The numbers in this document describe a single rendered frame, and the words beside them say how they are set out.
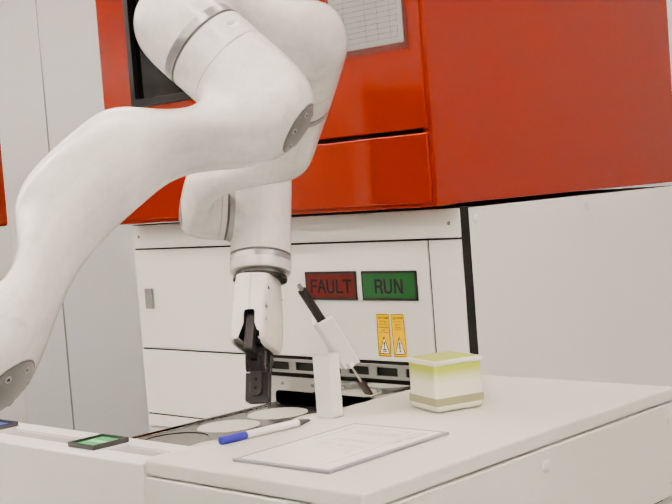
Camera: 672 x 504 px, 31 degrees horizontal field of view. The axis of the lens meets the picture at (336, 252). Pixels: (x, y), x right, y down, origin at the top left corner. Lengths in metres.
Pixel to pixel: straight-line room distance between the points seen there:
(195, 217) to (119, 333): 3.43
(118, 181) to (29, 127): 4.27
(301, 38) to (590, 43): 0.94
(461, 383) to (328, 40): 0.49
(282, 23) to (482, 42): 0.66
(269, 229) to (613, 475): 0.55
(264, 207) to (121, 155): 0.50
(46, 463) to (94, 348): 3.60
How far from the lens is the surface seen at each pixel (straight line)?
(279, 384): 2.17
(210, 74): 1.27
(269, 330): 1.65
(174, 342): 2.40
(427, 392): 1.61
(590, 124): 2.20
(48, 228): 1.20
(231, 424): 1.99
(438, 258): 1.91
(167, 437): 1.94
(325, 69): 1.41
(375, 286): 2.00
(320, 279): 2.08
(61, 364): 5.45
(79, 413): 5.39
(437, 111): 1.86
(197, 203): 1.64
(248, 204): 1.69
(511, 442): 1.41
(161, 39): 1.30
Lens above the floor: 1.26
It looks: 3 degrees down
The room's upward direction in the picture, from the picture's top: 4 degrees counter-clockwise
